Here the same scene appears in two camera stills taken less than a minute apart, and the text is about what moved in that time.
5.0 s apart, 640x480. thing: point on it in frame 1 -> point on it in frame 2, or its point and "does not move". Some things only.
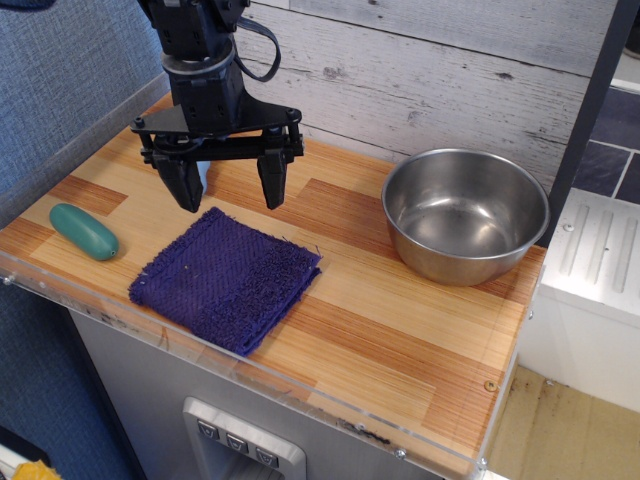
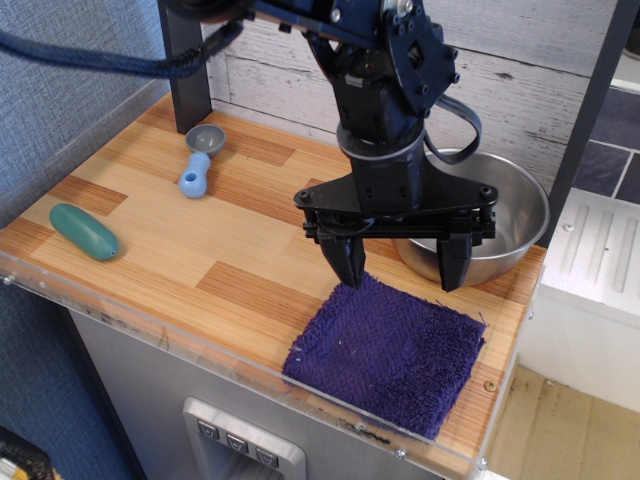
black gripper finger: (272, 168) -> (454, 254)
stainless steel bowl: (462, 217) does not move
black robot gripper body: (211, 120) -> (392, 193)
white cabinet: (583, 329) does not move
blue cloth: (235, 285) -> (389, 353)
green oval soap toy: (84, 231) does not move
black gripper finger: (183, 179) -> (348, 255)
